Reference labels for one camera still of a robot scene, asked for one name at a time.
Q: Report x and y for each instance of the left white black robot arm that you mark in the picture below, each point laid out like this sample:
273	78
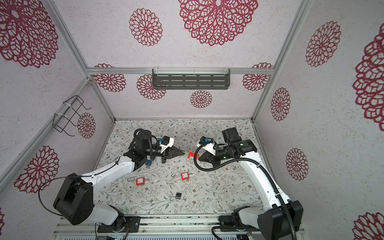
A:
75	200

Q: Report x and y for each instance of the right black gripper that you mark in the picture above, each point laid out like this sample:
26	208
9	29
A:
212	159

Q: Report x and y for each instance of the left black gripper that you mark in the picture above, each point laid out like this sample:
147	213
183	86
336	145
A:
169	154

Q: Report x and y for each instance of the black wire wall basket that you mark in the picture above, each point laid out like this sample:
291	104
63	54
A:
74	104

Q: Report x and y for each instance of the aluminium front rail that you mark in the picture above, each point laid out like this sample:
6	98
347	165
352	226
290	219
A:
144	225

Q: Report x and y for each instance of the red padlock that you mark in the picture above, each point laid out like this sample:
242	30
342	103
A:
192	155
139	181
182	176

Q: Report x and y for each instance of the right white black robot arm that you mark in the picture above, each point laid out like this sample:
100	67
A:
280	216

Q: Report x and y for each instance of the grey slotted wall shelf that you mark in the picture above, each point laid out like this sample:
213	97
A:
191	79

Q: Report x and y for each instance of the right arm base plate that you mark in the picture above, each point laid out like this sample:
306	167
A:
232	223

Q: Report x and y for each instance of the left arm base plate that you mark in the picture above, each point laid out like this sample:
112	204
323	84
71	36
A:
128	224

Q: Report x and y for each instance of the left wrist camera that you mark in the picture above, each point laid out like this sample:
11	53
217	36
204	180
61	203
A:
166	141

